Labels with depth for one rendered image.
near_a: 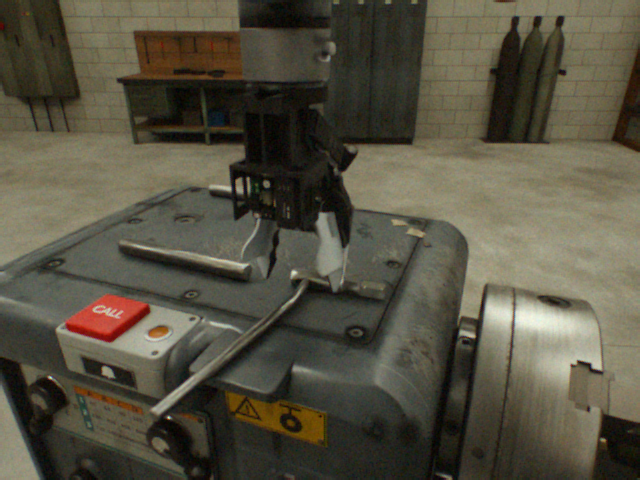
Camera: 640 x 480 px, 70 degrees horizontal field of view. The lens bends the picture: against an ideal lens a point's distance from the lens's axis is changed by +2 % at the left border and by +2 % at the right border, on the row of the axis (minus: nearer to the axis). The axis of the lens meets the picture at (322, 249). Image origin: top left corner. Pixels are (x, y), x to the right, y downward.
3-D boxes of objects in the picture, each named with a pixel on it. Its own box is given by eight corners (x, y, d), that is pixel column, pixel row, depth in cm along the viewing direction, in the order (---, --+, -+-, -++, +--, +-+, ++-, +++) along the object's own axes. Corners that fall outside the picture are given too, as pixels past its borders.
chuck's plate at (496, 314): (437, 580, 54) (480, 339, 45) (459, 422, 82) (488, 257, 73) (468, 592, 53) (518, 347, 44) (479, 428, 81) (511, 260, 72)
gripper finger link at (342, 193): (316, 253, 47) (289, 174, 44) (322, 246, 48) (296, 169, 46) (357, 247, 45) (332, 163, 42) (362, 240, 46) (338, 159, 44)
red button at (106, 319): (67, 337, 48) (62, 321, 47) (111, 307, 53) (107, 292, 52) (112, 350, 46) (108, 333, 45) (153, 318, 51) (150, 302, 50)
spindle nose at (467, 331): (424, 502, 58) (447, 355, 52) (443, 409, 77) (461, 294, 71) (448, 510, 57) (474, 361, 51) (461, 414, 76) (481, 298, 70)
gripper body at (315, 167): (231, 226, 42) (217, 89, 37) (273, 197, 49) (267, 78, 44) (307, 239, 40) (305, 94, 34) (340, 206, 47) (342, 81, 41)
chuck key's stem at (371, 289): (386, 294, 54) (295, 279, 57) (387, 279, 53) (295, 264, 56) (382, 305, 52) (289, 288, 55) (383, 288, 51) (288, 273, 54)
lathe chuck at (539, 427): (468, 593, 53) (518, 347, 44) (479, 428, 81) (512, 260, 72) (553, 626, 50) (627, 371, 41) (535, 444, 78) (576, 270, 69)
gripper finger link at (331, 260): (316, 314, 45) (286, 230, 42) (336, 285, 50) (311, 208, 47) (344, 312, 44) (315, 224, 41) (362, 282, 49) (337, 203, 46)
